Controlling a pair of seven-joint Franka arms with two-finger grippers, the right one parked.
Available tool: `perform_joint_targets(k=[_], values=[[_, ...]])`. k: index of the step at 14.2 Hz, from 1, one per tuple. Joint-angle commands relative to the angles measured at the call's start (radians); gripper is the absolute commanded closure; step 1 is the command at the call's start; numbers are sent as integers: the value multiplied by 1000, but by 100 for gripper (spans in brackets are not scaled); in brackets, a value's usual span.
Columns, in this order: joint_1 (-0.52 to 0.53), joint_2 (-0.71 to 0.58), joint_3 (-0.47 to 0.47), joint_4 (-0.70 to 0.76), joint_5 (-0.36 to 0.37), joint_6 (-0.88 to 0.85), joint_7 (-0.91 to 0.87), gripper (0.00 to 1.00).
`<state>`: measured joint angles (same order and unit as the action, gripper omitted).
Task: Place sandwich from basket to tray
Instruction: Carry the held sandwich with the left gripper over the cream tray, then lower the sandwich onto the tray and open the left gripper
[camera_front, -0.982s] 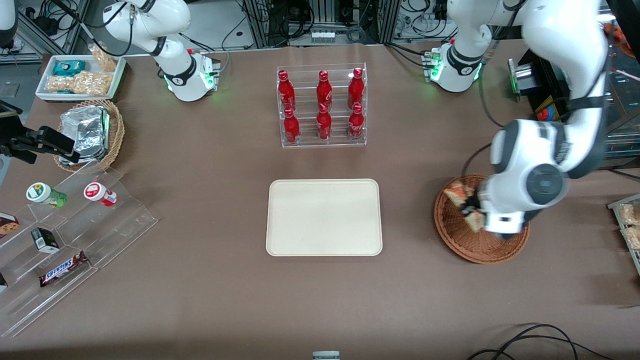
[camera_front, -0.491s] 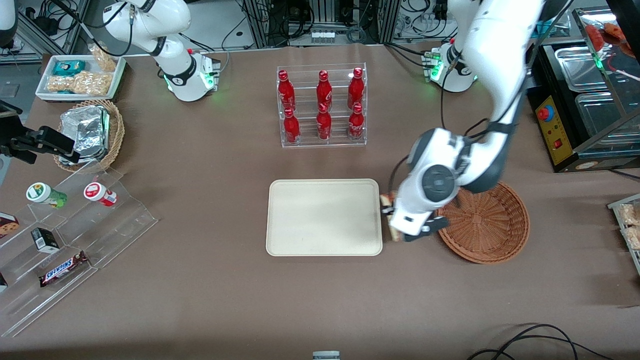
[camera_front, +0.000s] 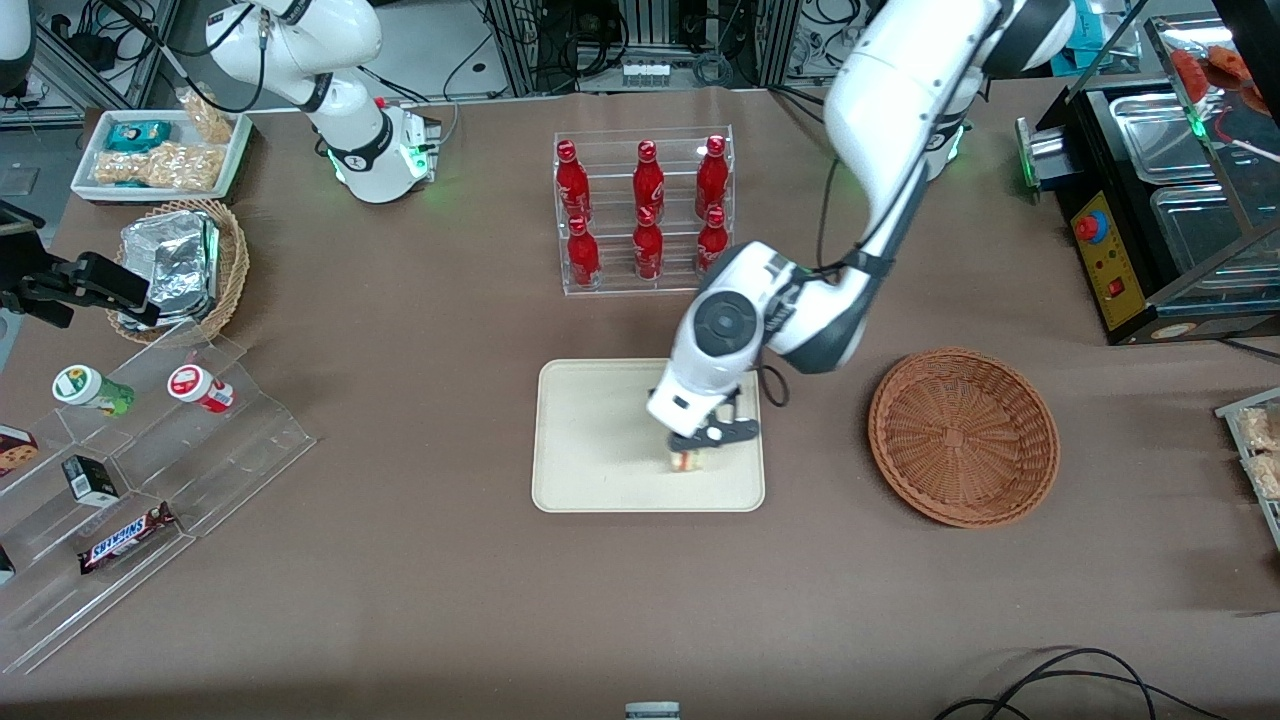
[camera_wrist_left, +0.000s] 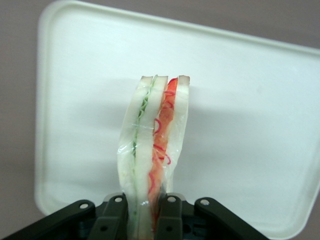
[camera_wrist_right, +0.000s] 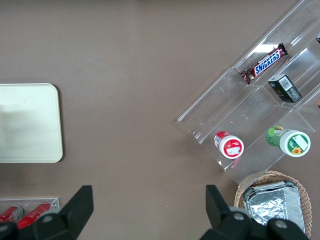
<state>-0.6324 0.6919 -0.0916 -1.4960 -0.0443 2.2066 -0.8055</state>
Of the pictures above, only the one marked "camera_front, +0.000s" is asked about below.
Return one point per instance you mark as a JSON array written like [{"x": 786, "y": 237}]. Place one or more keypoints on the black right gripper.
[{"x": 52, "y": 284}]

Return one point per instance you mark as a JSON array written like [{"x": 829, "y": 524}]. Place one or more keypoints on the triangular sandwich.
[{"x": 687, "y": 462}]

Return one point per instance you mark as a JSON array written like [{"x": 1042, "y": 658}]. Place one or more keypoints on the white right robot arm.
[{"x": 345, "y": 140}]

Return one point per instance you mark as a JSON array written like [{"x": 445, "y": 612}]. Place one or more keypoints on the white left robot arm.
[{"x": 880, "y": 90}]

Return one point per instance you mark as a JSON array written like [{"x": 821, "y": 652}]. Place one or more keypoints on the small tan wicker basket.
[{"x": 232, "y": 265}]

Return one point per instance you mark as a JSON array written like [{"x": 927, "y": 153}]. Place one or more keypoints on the cream rectangular plastic tray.
[{"x": 600, "y": 440}]

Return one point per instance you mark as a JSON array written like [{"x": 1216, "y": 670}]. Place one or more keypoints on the white rectangular snack tray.
[{"x": 238, "y": 150}]

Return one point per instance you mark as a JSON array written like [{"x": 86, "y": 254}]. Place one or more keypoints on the large brown wicker basket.
[{"x": 960, "y": 440}]

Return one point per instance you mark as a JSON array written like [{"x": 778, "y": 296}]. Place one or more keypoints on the silver foil container stack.
[{"x": 175, "y": 265}]

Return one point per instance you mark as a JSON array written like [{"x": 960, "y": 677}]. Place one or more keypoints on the green lid cup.
[{"x": 85, "y": 388}]

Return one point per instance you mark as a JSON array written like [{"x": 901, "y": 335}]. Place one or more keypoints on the red lid cup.
[{"x": 195, "y": 386}]

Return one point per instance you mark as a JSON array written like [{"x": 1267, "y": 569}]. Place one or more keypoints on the large clear peanut bag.
[{"x": 160, "y": 168}]

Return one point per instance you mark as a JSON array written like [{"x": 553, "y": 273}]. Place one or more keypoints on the teal snack packet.
[{"x": 138, "y": 135}]

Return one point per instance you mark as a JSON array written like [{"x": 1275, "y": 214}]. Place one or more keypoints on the small black carton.
[{"x": 92, "y": 482}]

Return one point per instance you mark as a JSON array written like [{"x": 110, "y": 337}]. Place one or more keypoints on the brown cookie box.
[{"x": 15, "y": 452}]

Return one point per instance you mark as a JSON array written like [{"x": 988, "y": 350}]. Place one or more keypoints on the clear acrylic stepped stand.
[{"x": 240, "y": 450}]

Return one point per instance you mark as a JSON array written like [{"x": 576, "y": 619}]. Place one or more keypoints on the red cola bottle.
[
  {"x": 648, "y": 252},
  {"x": 583, "y": 260},
  {"x": 572, "y": 185},
  {"x": 648, "y": 185},
  {"x": 711, "y": 235},
  {"x": 711, "y": 180}
]

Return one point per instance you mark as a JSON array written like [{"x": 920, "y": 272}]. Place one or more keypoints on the small clear peanut bag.
[{"x": 210, "y": 118}]

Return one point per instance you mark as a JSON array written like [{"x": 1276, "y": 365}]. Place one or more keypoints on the Snickers chocolate bar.
[{"x": 125, "y": 540}]

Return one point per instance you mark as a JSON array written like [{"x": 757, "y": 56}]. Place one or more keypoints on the clear acrylic bottle rack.
[{"x": 610, "y": 200}]

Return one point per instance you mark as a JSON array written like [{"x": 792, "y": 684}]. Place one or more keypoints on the small grey device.
[{"x": 652, "y": 712}]

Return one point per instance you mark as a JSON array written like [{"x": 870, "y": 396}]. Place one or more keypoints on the white connector strip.
[{"x": 645, "y": 73}]

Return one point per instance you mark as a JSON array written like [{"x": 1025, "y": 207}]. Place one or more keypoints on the black food warmer display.
[{"x": 1110, "y": 260}]

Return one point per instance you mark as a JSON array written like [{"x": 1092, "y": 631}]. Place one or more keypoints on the teal box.
[{"x": 1090, "y": 45}]

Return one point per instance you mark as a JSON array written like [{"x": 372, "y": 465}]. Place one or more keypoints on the clear bagged snack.
[
  {"x": 1262, "y": 430},
  {"x": 1268, "y": 475}
]

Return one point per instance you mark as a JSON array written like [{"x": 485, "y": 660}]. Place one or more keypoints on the red food in warmer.
[{"x": 1215, "y": 65}]

